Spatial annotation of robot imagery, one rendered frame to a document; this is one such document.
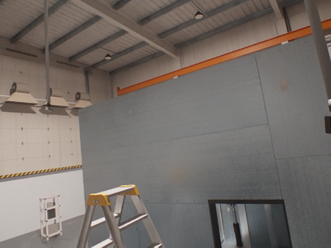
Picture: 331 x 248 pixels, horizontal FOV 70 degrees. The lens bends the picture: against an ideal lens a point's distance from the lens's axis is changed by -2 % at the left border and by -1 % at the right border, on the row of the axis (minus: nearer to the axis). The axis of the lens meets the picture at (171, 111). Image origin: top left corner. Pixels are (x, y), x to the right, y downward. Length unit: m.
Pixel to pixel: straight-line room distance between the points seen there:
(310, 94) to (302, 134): 0.27
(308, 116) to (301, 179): 0.42
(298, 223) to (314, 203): 0.18
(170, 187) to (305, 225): 1.08
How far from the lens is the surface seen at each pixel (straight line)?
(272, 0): 9.78
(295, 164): 1.85
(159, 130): 2.26
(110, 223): 1.78
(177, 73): 11.89
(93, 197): 1.82
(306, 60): 1.89
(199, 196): 2.12
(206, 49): 11.98
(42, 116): 12.17
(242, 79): 1.94
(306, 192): 1.87
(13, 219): 11.78
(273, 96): 1.87
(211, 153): 2.00
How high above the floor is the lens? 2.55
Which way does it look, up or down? 9 degrees up
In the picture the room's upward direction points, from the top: 7 degrees counter-clockwise
